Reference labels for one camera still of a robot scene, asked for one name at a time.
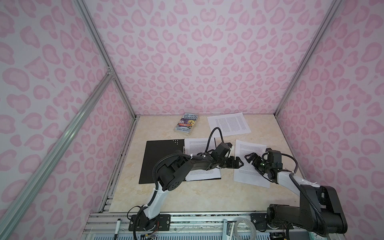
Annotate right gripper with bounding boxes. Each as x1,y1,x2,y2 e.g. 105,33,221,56
244,152,273,175

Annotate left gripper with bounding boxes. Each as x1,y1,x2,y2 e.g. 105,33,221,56
217,156,245,169

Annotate printed sheet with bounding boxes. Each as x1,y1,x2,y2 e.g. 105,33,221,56
184,138,221,182
234,140,270,188
207,113,251,137

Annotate black A4 clip folder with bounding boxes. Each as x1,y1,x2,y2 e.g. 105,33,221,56
139,139,217,184

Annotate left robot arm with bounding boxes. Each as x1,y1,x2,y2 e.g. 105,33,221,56
130,143,244,232

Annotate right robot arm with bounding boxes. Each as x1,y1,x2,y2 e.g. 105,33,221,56
245,148,348,237

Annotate colourful paperback book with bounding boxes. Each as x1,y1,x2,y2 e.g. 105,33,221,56
174,113,199,135

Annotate clear tube coil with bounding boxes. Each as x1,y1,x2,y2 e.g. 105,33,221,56
232,218,257,240

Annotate black white marker pen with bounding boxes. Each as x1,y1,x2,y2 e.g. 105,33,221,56
113,219,121,240

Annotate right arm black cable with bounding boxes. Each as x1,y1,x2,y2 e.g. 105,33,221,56
262,151,331,238

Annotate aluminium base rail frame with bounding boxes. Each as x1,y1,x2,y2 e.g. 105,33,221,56
80,210,346,240

